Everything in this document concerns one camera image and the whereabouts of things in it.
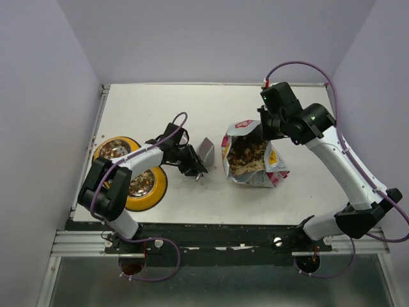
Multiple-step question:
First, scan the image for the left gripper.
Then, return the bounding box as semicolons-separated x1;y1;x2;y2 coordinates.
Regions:
171;144;208;177

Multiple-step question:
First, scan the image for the metal food scoop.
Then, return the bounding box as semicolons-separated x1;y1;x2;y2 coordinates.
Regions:
195;138;215;182

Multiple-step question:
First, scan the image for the pet food bag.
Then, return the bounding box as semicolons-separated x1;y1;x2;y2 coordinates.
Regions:
221;120;289;188

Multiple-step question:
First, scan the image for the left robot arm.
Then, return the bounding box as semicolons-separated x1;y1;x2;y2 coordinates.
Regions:
77;123;208;253

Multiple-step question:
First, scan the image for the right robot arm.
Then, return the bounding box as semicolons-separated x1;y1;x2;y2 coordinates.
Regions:
221;82;402;251

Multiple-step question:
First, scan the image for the yellow double pet bowl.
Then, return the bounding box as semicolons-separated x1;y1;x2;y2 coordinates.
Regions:
93;136;168;212

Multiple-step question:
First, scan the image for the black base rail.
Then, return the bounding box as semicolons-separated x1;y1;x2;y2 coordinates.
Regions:
105;223;332;267

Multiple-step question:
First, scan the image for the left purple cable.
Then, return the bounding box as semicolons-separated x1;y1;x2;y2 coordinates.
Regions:
89;111;181;283

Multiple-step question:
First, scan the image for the purple cable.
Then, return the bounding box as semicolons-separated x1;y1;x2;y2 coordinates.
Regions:
265;60;409;278
89;111;181;283

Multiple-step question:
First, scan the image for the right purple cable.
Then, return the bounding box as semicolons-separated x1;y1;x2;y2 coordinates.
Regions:
265;60;409;278

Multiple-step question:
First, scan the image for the aluminium frame rail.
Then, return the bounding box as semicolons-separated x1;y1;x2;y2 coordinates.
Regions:
50;231;144;258

